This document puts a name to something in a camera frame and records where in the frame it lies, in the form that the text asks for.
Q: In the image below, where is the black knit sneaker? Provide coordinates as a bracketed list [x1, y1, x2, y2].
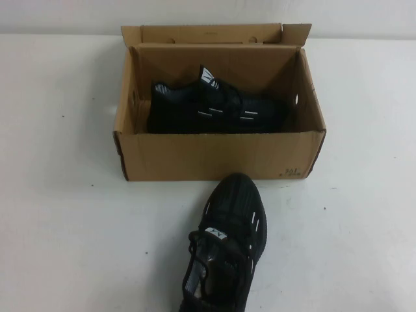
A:
[177, 172, 270, 312]
[146, 64, 295, 133]

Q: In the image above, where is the brown cardboard shoe box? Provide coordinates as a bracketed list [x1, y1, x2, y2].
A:
[112, 21, 327, 182]

